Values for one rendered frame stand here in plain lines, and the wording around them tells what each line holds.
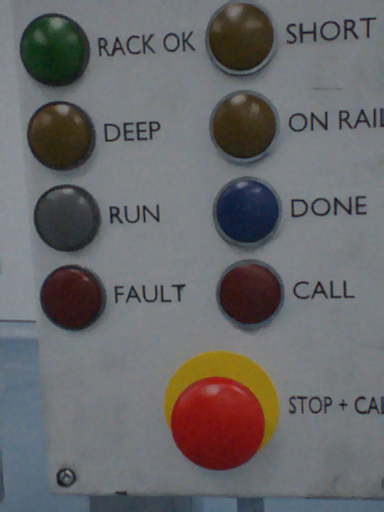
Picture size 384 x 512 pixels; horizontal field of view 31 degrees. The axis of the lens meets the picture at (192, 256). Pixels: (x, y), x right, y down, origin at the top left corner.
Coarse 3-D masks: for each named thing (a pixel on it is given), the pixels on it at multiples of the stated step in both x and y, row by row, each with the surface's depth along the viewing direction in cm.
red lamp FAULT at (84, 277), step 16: (64, 272) 31; (80, 272) 31; (48, 288) 31; (64, 288) 31; (80, 288) 31; (96, 288) 31; (48, 304) 31; (64, 304) 31; (80, 304) 31; (96, 304) 31; (64, 320) 31; (80, 320) 31
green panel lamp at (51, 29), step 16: (32, 32) 29; (48, 32) 29; (64, 32) 29; (32, 48) 29; (48, 48) 29; (64, 48) 29; (80, 48) 29; (32, 64) 30; (48, 64) 29; (64, 64) 29; (80, 64) 30; (48, 80) 30
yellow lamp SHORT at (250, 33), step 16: (224, 16) 28; (240, 16) 28; (256, 16) 28; (224, 32) 28; (240, 32) 28; (256, 32) 28; (272, 32) 28; (224, 48) 29; (240, 48) 28; (256, 48) 28; (224, 64) 29; (240, 64) 29; (256, 64) 29
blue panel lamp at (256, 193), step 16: (224, 192) 29; (240, 192) 29; (256, 192) 29; (272, 192) 29; (224, 208) 29; (240, 208) 29; (256, 208) 29; (272, 208) 29; (224, 224) 30; (240, 224) 29; (256, 224) 29; (272, 224) 29; (240, 240) 30; (256, 240) 30
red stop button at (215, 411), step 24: (192, 384) 29; (216, 384) 29; (240, 384) 29; (192, 408) 29; (216, 408) 28; (240, 408) 28; (192, 432) 29; (216, 432) 28; (240, 432) 28; (264, 432) 29; (192, 456) 29; (216, 456) 29; (240, 456) 29
